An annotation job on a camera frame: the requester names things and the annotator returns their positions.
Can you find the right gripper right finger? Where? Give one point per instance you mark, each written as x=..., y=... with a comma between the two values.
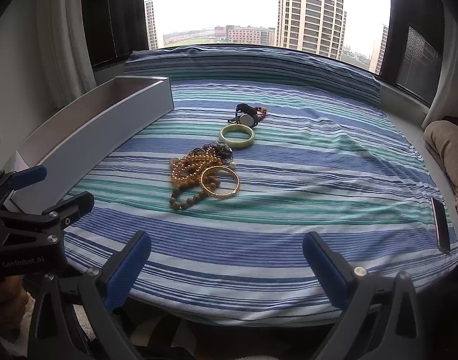
x=380, y=317

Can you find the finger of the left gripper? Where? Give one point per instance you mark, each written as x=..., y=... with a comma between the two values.
x=71, y=210
x=22, y=179

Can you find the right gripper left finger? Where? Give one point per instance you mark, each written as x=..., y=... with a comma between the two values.
x=103, y=289

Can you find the gold bangle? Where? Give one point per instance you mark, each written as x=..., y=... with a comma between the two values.
x=220, y=182

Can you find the pale green jade bangle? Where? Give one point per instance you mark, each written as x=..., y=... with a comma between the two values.
x=237, y=136

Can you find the white cardboard box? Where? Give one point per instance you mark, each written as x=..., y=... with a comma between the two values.
x=82, y=134

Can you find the black smartphone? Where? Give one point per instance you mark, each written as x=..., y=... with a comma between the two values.
x=441, y=226

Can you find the white curtain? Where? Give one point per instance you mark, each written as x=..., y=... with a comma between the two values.
x=64, y=52

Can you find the beige blanket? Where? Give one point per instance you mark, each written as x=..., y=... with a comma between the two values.
x=441, y=138

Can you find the striped blue green bedsheet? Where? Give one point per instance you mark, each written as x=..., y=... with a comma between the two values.
x=326, y=159

